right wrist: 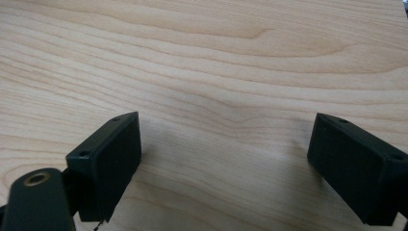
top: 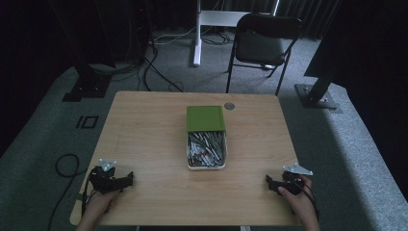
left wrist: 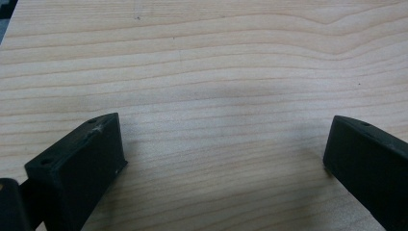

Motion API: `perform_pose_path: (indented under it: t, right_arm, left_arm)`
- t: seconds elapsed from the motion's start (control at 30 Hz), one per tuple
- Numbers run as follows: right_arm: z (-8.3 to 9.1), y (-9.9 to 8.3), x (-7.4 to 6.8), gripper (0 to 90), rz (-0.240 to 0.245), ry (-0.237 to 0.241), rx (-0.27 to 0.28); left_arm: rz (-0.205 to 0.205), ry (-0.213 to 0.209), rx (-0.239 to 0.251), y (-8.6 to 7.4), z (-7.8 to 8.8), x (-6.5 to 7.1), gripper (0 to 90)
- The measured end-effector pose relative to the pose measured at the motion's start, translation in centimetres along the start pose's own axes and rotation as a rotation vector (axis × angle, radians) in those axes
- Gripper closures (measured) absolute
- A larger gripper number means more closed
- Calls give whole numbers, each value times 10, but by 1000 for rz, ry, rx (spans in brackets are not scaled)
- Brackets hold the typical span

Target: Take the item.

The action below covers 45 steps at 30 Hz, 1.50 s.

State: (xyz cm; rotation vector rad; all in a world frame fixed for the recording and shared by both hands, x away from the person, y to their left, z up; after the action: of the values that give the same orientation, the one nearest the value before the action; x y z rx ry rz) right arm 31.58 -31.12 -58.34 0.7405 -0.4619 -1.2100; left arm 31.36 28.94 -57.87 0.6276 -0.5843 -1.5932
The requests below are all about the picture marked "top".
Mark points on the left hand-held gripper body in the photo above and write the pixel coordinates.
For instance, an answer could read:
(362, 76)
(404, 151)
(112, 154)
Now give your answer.
(104, 181)

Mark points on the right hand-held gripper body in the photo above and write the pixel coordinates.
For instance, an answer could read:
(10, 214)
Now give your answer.
(293, 183)

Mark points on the person's right hand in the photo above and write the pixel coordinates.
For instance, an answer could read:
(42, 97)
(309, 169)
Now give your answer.
(300, 203)

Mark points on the person's left hand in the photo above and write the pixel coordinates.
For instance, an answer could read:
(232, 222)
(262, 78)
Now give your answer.
(99, 205)

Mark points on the white drawer tray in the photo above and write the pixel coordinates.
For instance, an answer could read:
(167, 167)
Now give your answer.
(189, 166)

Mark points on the pile of pens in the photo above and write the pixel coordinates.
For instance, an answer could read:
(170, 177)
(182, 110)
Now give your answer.
(206, 149)

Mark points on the grey round table grommet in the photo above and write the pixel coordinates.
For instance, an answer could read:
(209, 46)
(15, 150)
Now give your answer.
(229, 106)

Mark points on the green box sleeve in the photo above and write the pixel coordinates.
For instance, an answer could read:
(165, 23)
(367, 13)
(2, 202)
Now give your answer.
(205, 118)

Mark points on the black folding chair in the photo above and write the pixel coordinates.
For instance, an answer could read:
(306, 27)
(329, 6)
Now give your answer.
(261, 41)

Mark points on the dark computer tower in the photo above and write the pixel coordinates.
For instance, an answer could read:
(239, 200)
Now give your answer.
(139, 29)

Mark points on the black stand with base plate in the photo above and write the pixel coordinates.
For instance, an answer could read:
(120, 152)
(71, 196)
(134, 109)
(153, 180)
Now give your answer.
(88, 80)
(320, 86)

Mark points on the white desk frame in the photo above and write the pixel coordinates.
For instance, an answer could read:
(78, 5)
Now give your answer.
(205, 19)

